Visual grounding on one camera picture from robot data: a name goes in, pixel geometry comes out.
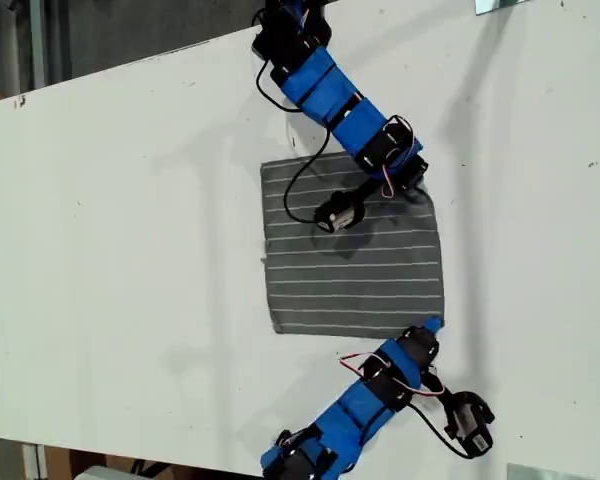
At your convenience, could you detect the black camera cable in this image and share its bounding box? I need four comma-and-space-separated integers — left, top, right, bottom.
412, 399, 469, 459
256, 59, 334, 225

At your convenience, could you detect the grey metal frame bar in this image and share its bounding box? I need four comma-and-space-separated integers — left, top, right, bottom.
28, 0, 47, 94

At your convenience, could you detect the grey white-striped square towel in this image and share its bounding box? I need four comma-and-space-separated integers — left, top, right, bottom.
258, 152, 446, 341

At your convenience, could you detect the black camera stalk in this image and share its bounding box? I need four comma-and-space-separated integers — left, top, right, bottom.
422, 369, 456, 401
352, 177, 387, 206

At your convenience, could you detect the white plastic object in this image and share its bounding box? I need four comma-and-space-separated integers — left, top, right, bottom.
72, 464, 136, 480

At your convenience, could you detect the white table leg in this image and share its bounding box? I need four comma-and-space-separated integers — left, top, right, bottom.
22, 443, 49, 480

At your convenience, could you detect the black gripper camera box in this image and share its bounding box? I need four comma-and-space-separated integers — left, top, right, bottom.
312, 190, 369, 235
442, 392, 496, 459

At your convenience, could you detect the shiny metal plate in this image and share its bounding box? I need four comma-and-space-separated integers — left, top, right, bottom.
473, 0, 526, 16

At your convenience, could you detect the red white gripper wire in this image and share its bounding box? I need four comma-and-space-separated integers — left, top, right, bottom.
337, 352, 446, 401
378, 115, 416, 199

